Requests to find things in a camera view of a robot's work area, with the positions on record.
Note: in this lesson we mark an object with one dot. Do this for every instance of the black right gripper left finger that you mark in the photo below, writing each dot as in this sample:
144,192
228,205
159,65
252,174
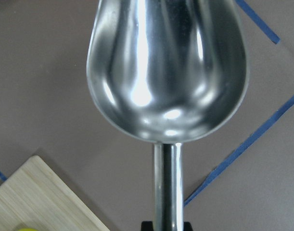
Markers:
148,225

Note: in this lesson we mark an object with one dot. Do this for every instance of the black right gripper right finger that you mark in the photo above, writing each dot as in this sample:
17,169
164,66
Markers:
187,225

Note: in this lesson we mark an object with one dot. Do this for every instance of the stainless steel ice scoop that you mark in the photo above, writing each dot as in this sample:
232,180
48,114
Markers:
167,72

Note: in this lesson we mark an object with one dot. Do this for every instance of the wooden cutting board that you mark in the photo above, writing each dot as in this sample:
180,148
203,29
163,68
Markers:
35,197

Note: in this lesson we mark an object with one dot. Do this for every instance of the lemon half slice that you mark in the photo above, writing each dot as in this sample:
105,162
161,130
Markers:
27,229

